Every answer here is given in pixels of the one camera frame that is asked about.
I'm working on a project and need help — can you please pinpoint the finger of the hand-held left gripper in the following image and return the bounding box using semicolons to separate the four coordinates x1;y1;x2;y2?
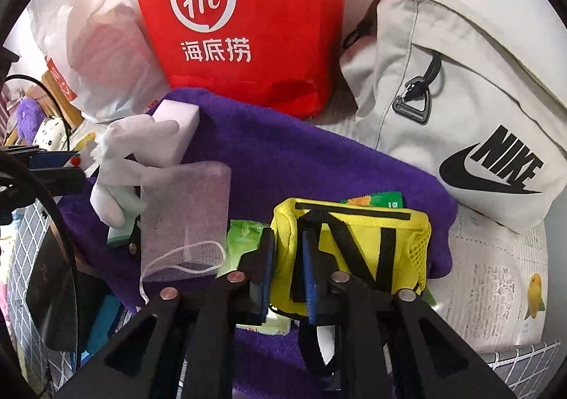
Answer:
0;168;88;201
0;146;81;170

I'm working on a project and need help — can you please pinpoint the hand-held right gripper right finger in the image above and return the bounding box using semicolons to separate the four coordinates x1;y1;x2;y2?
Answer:
302;232;517;399

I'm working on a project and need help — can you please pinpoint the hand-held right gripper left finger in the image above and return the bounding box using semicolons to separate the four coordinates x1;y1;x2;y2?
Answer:
57;228;276;399

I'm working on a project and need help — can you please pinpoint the orange print wipe packet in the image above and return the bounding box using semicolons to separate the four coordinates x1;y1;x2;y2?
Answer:
71;144;99;169

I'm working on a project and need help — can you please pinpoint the clear green plastic packet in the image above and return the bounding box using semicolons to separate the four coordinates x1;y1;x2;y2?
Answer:
219;218;264;278

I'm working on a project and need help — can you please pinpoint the white glove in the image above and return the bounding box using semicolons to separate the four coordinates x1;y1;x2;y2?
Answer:
90;114;181;227

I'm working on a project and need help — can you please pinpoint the yellow mesh bag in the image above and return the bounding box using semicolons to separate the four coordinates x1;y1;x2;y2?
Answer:
268;199;432;377

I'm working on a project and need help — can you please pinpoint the white gauze drawstring bag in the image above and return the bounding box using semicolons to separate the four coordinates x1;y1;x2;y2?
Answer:
139;161;232;306

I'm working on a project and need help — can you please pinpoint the green foil packet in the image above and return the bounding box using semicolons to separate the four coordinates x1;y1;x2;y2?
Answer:
340;190;405;210

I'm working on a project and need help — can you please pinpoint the white sponge block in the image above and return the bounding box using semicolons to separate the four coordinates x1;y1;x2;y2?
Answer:
152;99;201;166

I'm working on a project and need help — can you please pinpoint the white dotted pillow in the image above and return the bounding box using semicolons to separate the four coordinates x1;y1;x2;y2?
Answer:
34;116;69;148

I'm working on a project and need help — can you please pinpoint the purple plush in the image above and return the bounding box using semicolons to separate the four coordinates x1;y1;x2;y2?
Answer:
17;98;44;139

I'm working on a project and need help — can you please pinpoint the light green cloth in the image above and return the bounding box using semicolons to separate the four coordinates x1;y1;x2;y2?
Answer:
106;199;145;248

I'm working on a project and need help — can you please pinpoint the white plastic shopping bag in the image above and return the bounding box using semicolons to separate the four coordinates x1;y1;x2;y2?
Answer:
27;0;171;124

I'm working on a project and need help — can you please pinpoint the purple towel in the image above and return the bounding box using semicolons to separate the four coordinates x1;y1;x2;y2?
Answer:
57;88;459;399

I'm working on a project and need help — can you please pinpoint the newspaper print bedsheet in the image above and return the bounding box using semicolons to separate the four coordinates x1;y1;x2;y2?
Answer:
66;113;565;355

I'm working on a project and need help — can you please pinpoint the grey checkered blanket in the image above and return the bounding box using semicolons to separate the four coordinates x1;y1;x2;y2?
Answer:
4;199;564;399

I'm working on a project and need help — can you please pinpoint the grey sling bag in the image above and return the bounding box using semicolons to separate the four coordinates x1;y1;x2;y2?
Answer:
339;0;567;235

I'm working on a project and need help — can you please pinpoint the red paper bag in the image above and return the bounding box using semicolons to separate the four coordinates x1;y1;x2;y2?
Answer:
124;0;348;120

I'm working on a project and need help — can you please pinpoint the black cable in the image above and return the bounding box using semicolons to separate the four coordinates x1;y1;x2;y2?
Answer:
4;74;72;148
0;154;83;338

